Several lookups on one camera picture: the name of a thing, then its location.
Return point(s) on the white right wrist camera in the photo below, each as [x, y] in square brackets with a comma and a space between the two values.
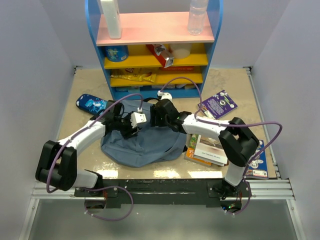
[164, 95]

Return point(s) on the clear plastic water bottle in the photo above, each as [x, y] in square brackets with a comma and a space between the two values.
[196, 17]

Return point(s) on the blue cartoon pencil case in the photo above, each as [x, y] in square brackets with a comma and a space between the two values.
[91, 104]

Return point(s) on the blue cartoon cover book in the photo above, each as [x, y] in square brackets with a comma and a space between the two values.
[258, 168]

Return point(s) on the aluminium front frame rail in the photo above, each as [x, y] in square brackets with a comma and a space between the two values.
[275, 189]

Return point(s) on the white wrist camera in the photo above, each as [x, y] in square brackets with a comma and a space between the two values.
[164, 95]
[137, 118]

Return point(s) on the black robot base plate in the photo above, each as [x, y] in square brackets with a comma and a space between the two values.
[125, 198]

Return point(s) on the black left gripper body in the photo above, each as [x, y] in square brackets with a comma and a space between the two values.
[124, 125]

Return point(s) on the yellow chips bag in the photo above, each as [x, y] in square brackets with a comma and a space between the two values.
[140, 74]

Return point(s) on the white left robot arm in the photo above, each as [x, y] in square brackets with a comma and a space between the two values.
[58, 162]

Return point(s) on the orange treehouse book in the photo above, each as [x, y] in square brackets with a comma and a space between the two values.
[190, 151]

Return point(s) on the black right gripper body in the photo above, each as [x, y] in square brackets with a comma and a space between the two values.
[160, 121]

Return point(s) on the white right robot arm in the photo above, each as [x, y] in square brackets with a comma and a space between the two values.
[237, 140]

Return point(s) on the blue cylindrical snack can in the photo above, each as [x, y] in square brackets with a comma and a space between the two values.
[116, 53]

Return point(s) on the translucent white plastic cup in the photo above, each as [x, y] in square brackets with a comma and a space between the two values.
[180, 50]

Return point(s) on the white rectangular bottle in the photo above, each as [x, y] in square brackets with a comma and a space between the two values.
[111, 13]

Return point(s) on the blue-grey fabric backpack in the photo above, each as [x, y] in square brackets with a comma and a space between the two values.
[150, 145]

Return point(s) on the white items on bottom shelf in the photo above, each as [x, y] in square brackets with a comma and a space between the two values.
[136, 89]

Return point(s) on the white coffee cover book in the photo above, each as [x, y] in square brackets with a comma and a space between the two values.
[210, 150]

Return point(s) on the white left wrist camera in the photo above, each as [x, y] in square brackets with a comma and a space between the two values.
[137, 118]

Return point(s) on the blue wooden shelf unit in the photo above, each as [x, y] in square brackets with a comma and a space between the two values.
[140, 29]

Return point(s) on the flat red box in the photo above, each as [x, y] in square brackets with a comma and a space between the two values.
[178, 68]

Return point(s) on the purple book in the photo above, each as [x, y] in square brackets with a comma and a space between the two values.
[218, 105]

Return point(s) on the red and silver snack box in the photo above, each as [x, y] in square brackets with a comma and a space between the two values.
[162, 54]

